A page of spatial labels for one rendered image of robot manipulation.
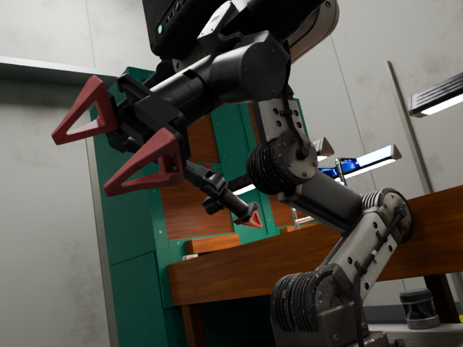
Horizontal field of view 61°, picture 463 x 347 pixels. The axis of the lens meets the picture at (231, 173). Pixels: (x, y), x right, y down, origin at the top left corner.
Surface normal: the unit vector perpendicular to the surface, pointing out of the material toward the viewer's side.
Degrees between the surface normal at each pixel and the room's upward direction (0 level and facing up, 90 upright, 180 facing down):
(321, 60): 90
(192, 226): 90
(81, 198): 90
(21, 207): 90
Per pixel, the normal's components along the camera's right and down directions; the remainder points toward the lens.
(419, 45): -0.81, 0.03
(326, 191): 0.55, -0.30
